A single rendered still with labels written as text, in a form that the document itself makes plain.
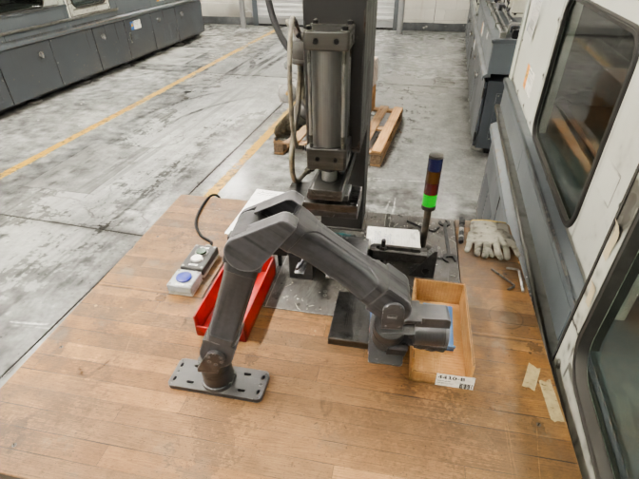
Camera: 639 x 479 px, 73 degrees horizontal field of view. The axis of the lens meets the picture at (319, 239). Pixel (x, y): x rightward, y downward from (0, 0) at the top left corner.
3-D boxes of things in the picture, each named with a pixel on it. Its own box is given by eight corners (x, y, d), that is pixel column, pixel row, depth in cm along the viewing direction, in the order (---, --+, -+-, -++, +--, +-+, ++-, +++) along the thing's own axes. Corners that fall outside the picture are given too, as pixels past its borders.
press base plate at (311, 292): (203, 306, 113) (202, 297, 111) (261, 208, 153) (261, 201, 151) (463, 342, 102) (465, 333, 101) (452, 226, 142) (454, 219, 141)
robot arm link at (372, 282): (416, 277, 75) (272, 173, 67) (420, 314, 68) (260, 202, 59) (369, 314, 82) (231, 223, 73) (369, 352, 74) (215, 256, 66)
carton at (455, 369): (408, 382, 91) (412, 357, 86) (411, 301, 111) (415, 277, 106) (472, 392, 89) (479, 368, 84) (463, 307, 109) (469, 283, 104)
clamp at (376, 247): (368, 272, 119) (370, 241, 114) (369, 264, 122) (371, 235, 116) (423, 277, 117) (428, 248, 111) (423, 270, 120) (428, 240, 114)
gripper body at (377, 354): (403, 316, 88) (407, 304, 81) (401, 367, 84) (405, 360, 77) (371, 312, 89) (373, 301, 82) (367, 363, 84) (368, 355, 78)
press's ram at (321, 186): (282, 224, 107) (274, 104, 90) (305, 177, 128) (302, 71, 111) (356, 232, 104) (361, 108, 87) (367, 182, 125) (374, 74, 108)
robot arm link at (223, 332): (238, 344, 88) (279, 217, 70) (228, 371, 83) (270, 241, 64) (207, 335, 88) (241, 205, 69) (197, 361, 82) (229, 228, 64)
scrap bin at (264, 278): (197, 335, 101) (192, 316, 98) (234, 268, 121) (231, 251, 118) (245, 342, 99) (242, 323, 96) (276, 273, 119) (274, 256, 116)
